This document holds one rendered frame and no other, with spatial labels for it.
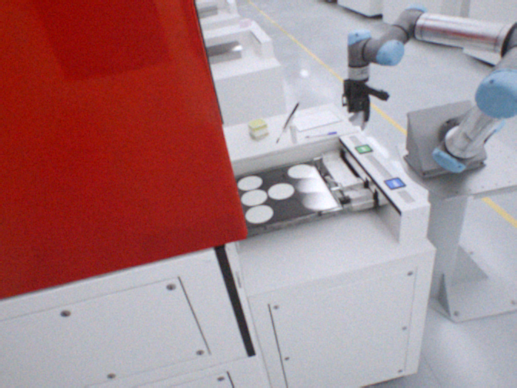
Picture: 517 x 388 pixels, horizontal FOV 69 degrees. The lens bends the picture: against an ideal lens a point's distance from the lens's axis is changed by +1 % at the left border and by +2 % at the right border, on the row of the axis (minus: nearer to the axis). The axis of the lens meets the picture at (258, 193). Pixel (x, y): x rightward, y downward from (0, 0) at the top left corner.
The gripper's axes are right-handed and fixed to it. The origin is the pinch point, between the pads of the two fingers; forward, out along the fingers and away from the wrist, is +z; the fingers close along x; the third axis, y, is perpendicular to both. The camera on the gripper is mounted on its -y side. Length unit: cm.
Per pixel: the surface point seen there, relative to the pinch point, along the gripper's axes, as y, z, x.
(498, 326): -55, 106, 30
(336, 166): 9.9, 18.0, -4.4
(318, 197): 23.8, 16.1, 16.0
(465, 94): -194, 106, -216
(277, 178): 35.7, 16.1, -2.9
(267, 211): 43.6, 16.0, 17.5
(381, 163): -1.9, 9.9, 12.1
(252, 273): 54, 24, 38
